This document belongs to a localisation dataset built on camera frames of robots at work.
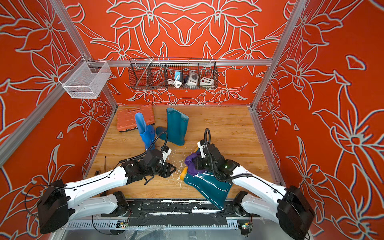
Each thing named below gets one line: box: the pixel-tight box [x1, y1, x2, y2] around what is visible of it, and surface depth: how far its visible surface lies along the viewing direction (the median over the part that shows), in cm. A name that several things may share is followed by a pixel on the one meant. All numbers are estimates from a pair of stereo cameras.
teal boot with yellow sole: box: [155, 107, 189, 146], surface depth 86 cm
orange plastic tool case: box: [117, 104, 156, 132], surface depth 112 cm
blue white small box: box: [174, 71, 181, 81], surface depth 85 cm
